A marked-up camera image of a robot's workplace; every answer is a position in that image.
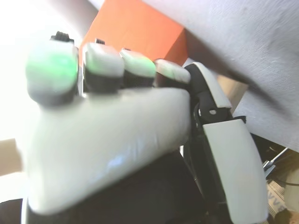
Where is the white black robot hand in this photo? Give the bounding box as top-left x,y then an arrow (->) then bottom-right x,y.
0,31 -> 269,224

